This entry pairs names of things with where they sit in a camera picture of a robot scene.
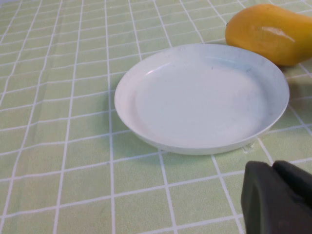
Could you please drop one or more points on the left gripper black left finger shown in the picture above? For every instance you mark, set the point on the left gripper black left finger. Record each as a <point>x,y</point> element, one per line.
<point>263,207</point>

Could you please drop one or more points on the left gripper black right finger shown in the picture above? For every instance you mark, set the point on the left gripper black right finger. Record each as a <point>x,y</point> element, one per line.
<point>297,182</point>

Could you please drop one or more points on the yellow mango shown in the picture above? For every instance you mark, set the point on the yellow mango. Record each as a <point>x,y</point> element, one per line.
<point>265,41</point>

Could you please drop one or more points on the white round plate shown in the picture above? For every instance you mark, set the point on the white round plate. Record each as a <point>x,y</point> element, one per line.
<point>200,104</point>

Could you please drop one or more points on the green checkered tablecloth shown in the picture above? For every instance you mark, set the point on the green checkered tablecloth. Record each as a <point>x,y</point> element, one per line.
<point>61,146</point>

